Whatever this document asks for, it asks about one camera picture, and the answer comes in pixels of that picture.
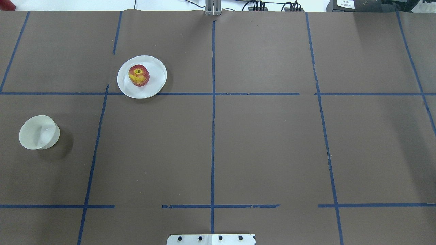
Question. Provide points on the red yellow apple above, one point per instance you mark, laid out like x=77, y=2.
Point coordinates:
x=139, y=75

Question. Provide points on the white round plate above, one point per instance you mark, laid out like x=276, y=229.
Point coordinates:
x=158, y=76

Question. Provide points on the white bowl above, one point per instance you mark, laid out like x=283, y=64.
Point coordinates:
x=39, y=132

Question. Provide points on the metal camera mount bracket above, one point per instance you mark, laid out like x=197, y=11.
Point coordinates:
x=213, y=7

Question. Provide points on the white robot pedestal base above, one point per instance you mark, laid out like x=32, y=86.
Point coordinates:
x=211, y=239

